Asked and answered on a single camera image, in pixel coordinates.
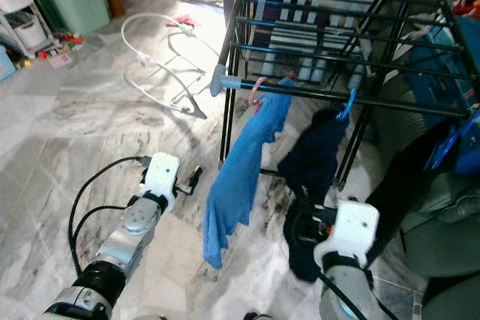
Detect navy garment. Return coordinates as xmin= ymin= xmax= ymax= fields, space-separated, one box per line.
xmin=277 ymin=108 xmax=353 ymax=283

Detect blue plastic clothes hanger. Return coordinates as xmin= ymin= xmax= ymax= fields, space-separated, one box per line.
xmin=336 ymin=88 xmax=359 ymax=122
xmin=423 ymin=106 xmax=480 ymax=172

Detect pink plastic clothes hanger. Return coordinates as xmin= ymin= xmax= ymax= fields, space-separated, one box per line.
xmin=247 ymin=76 xmax=271 ymax=115

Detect blue shirt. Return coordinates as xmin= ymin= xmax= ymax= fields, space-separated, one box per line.
xmin=202 ymin=76 xmax=295 ymax=270

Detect grey green sofa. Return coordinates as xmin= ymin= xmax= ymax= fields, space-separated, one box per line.
xmin=366 ymin=80 xmax=480 ymax=320

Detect pink floor object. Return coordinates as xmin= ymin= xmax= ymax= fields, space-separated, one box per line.
xmin=171 ymin=13 xmax=197 ymax=30

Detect purple bin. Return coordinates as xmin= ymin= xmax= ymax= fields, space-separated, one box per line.
xmin=222 ymin=0 xmax=242 ymax=36

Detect red floor toys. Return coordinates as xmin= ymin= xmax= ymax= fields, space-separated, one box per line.
xmin=24 ymin=31 xmax=85 ymax=68

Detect metal clothes drying rack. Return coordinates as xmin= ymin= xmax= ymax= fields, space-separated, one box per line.
xmin=210 ymin=0 xmax=480 ymax=190

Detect blue machine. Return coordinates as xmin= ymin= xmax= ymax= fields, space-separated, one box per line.
xmin=405 ymin=14 xmax=480 ymax=111

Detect white stacked storage bins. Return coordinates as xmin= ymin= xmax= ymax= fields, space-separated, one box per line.
xmin=0 ymin=0 xmax=56 ymax=56

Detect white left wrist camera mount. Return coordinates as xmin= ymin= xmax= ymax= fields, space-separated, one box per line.
xmin=141 ymin=152 xmax=181 ymax=199

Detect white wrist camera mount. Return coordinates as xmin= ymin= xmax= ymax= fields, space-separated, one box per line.
xmin=313 ymin=199 xmax=380 ymax=270
xmin=141 ymin=152 xmax=181 ymax=199

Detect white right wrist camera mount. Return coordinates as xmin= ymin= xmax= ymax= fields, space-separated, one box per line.
xmin=313 ymin=199 xmax=380 ymax=270

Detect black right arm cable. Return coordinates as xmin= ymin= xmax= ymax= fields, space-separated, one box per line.
xmin=300 ymin=215 xmax=400 ymax=320

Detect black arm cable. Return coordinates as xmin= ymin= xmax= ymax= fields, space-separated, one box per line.
xmin=67 ymin=155 xmax=155 ymax=276
xmin=300 ymin=215 xmax=400 ymax=320

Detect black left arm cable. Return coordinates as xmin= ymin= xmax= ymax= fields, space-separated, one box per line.
xmin=67 ymin=155 xmax=155 ymax=276

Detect white hose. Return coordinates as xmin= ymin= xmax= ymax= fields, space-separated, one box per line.
xmin=120 ymin=13 xmax=230 ymax=120

